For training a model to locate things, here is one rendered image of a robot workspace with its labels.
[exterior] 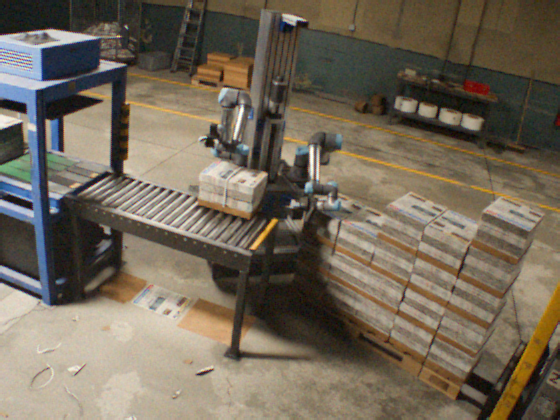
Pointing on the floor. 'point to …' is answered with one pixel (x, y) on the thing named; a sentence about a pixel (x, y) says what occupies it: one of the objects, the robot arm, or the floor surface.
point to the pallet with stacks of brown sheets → (226, 72)
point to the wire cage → (110, 50)
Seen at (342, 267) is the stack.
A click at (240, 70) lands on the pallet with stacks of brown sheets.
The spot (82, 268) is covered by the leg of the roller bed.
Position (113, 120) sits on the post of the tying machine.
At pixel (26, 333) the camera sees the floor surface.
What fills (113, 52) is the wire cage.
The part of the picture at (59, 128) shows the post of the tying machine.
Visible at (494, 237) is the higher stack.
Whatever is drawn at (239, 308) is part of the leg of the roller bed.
